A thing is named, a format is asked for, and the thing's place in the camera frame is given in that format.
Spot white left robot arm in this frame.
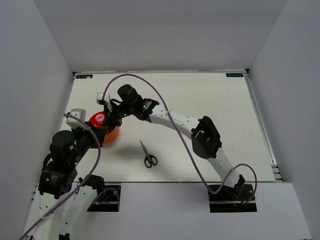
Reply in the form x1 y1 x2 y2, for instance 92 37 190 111
33 122 108 240

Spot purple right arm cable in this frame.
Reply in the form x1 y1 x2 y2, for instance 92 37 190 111
103 73 258 205

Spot blue label sticker left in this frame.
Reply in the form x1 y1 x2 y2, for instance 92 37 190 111
75 74 93 79

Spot black handled scissors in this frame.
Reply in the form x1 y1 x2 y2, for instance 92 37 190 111
140 140 158 169

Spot blue label sticker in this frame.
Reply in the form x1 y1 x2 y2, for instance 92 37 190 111
225 72 244 78
75 74 93 79

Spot blue label sticker right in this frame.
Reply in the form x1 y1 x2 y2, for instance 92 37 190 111
225 72 244 78

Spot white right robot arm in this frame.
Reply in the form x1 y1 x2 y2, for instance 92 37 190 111
96 84 245 201

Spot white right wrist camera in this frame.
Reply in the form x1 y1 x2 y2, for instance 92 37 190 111
96 92 111 105

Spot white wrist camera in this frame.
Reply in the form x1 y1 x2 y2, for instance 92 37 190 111
96 92 111 105
65 108 86 130

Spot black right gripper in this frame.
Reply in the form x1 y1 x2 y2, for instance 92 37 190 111
102 101 135 127

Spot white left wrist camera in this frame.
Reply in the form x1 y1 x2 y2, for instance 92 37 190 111
65 108 86 130

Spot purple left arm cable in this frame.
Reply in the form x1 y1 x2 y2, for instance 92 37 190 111
18 113 121 240

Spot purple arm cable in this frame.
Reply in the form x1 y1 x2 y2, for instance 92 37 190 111
103 73 258 205
18 113 121 240

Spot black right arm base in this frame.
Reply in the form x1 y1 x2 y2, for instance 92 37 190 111
208 184 258 213

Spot orange round organizer container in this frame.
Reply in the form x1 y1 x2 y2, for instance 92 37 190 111
89 111 120 144

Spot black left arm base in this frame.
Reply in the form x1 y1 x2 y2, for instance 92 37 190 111
85 175 122 213

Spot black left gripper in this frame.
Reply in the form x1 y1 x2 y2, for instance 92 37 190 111
70 120 109 165

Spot pink glue stick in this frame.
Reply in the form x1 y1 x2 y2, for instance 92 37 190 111
95 113 105 125

